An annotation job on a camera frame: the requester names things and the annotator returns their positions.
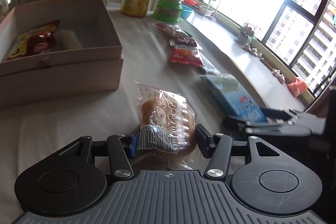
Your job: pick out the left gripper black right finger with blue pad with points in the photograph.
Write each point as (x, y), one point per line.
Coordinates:
(217, 148)

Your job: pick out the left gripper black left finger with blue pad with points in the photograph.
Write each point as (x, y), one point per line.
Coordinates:
(121, 148)

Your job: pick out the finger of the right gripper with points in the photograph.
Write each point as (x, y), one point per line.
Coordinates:
(286, 128)
(277, 114)

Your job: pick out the blue snack bag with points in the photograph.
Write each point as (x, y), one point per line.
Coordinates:
(233, 98)

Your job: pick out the clear bread snack pack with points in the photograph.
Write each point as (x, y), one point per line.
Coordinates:
(167, 125)

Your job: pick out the red yellow snack bag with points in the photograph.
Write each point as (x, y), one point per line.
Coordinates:
(19, 47)

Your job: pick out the small potted plant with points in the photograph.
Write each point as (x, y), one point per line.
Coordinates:
(246, 34)

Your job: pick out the red white snack packet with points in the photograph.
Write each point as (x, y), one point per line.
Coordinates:
(186, 55)

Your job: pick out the pink cardboard gift box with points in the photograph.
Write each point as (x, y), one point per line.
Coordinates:
(58, 73)

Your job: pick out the pale wafer snack pack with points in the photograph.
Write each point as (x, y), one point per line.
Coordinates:
(68, 40)

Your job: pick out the dark red snack packet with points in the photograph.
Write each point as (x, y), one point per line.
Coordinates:
(177, 36)

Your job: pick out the red white round snack pack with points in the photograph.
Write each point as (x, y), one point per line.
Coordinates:
(40, 42)

